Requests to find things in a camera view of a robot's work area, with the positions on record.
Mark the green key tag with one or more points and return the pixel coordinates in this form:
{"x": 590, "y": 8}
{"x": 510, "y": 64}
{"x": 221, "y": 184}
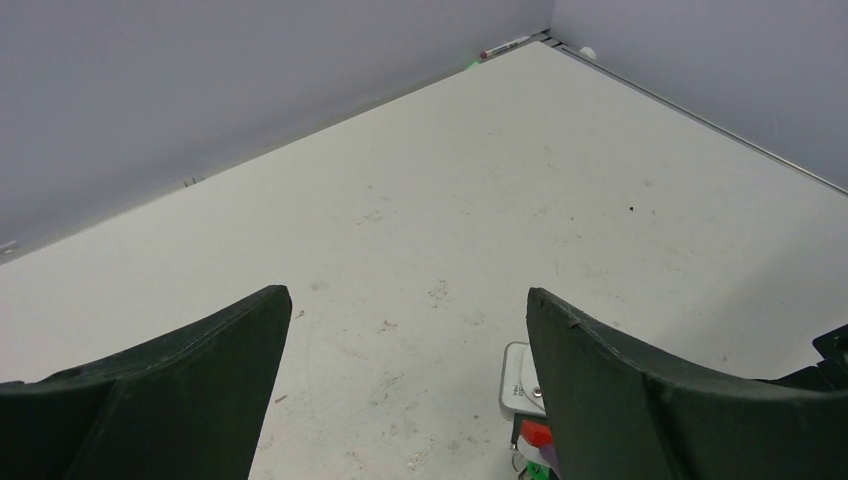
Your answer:
{"x": 535, "y": 471}

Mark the marker pen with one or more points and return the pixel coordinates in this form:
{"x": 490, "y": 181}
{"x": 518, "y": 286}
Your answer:
{"x": 503, "y": 48}

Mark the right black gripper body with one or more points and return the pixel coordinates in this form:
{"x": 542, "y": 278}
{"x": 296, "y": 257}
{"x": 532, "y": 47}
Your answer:
{"x": 830, "y": 373}

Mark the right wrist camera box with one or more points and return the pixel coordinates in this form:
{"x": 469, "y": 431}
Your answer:
{"x": 520, "y": 392}

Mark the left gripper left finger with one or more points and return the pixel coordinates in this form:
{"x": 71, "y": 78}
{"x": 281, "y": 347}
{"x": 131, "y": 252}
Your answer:
{"x": 189, "y": 404}

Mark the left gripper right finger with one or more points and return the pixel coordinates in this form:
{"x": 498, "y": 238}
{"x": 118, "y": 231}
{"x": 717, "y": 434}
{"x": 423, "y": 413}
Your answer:
{"x": 620, "y": 408}

